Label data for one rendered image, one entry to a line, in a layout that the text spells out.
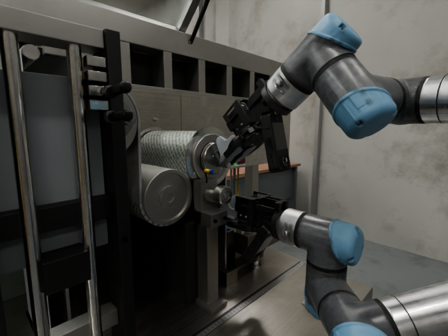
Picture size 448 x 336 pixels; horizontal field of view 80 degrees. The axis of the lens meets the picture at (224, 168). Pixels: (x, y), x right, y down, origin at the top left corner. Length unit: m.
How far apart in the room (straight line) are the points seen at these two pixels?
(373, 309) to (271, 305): 0.29
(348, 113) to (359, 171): 3.12
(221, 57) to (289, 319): 0.93
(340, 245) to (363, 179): 3.01
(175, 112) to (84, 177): 0.65
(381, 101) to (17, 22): 0.43
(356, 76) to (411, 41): 3.06
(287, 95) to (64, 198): 0.37
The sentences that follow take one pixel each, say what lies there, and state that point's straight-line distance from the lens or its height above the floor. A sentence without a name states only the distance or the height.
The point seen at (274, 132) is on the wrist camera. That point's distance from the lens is 0.52.
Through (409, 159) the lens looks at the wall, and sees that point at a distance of 3.38.
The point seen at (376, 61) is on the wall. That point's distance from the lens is 3.53.
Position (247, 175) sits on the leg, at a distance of 1.58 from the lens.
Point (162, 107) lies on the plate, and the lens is 0.95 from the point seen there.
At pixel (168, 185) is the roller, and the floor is 1.20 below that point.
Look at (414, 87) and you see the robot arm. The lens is 0.52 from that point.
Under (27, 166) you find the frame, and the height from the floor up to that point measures 1.28.
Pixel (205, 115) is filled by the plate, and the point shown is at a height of 1.37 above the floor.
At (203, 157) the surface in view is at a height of 1.25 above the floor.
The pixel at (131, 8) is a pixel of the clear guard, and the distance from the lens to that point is 0.99.
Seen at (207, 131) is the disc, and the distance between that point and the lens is 0.63.
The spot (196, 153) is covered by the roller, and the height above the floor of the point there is 1.27.
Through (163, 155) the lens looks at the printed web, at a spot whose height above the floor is 1.25.
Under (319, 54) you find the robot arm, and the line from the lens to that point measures 0.46.
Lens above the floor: 1.32
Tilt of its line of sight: 9 degrees down
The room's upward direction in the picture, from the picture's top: straight up
